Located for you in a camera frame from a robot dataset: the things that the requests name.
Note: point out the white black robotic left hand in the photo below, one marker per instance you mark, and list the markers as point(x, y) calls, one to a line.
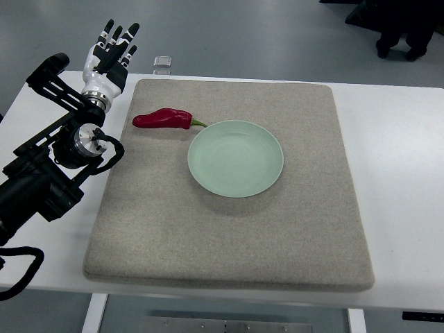
point(106, 65)

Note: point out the red chili pepper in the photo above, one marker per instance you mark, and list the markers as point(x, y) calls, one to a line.
point(167, 118)

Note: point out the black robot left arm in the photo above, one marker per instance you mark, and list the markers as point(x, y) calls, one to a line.
point(49, 168)

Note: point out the light green plate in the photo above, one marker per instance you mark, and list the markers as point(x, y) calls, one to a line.
point(235, 159)

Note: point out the clear small plastic box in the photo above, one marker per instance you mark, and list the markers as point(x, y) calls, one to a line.
point(162, 61)

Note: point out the beige felt mat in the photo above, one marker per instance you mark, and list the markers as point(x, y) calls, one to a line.
point(158, 226)

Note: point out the white table leg left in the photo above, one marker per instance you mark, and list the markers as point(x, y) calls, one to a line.
point(95, 312)

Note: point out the white table leg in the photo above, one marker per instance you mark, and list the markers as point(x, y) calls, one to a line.
point(95, 312)
point(356, 321)

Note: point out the person in black clothing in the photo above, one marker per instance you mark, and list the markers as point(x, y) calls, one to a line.
point(417, 20)

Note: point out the white table leg right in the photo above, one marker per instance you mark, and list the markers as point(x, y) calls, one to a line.
point(356, 321)

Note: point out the grey metal base plate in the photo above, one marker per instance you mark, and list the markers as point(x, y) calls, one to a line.
point(175, 324)

